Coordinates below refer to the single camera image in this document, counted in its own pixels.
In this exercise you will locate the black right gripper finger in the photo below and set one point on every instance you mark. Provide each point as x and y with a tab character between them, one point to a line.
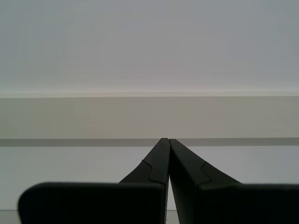
222	203
93	203

